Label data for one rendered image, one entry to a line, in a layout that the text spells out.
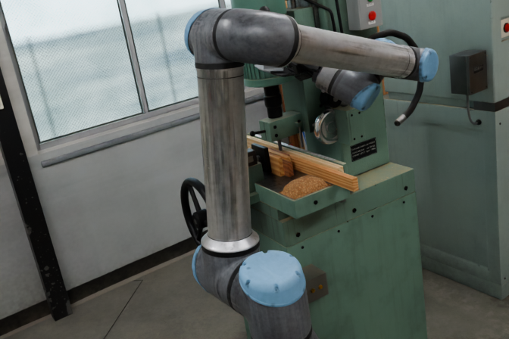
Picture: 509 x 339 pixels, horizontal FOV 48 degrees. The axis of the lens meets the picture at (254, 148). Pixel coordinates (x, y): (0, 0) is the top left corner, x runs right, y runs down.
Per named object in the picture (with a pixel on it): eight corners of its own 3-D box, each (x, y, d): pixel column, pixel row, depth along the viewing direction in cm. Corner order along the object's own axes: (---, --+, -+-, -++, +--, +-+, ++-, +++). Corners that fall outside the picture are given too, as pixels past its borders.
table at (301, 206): (185, 182, 217) (182, 167, 215) (254, 159, 231) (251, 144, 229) (270, 231, 166) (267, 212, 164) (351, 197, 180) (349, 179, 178)
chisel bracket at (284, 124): (261, 143, 200) (257, 119, 198) (294, 132, 207) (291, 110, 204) (273, 147, 194) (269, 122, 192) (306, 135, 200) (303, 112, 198)
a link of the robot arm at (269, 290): (277, 359, 128) (265, 293, 122) (232, 325, 141) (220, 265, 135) (325, 324, 136) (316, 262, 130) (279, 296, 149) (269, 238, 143)
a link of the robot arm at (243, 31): (253, 4, 112) (446, 46, 155) (217, 4, 122) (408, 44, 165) (245, 63, 114) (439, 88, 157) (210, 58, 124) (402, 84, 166)
